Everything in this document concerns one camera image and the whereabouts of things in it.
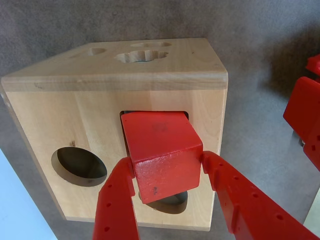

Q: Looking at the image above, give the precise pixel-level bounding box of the red wooden cube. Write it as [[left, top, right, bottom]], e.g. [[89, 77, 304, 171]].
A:
[[120, 110, 204, 205]]

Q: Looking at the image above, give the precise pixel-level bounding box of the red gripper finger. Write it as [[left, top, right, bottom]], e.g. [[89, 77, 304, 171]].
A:
[[92, 157, 140, 240], [200, 149, 320, 240]]

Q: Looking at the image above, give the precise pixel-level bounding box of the wooden shape sorter box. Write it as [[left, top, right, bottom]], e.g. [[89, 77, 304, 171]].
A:
[[0, 37, 230, 232]]

